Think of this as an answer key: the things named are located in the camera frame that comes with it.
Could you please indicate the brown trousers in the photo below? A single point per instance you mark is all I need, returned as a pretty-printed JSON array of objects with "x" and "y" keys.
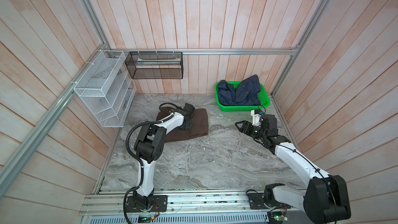
[{"x": 170, "y": 119}]

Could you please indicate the black mesh wall basket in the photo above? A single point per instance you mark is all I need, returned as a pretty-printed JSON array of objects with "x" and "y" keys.
[{"x": 155, "y": 64}]

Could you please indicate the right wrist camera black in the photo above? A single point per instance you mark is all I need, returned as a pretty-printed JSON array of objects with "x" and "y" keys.
[{"x": 257, "y": 115}]

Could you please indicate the green plastic basket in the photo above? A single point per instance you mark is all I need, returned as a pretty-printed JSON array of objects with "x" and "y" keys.
[{"x": 260, "y": 101}]

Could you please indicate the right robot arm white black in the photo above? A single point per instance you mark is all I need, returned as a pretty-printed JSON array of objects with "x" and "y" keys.
[{"x": 325, "y": 199}]

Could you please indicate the navy blue trousers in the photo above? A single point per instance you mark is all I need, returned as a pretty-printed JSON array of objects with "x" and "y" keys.
[{"x": 248, "y": 87}]

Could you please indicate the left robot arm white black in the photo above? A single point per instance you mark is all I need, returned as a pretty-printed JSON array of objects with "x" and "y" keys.
[{"x": 149, "y": 147}]

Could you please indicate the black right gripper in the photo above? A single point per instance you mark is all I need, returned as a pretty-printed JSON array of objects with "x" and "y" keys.
[{"x": 245, "y": 123}]

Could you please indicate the aluminium mounting rail base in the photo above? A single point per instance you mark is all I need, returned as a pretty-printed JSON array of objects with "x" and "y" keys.
[{"x": 209, "y": 206}]

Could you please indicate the white wire mesh shelf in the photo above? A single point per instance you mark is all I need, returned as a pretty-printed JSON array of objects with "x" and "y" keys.
[{"x": 106, "y": 90}]

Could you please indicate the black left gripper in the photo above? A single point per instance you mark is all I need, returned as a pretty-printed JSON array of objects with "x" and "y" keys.
[{"x": 188, "y": 126}]

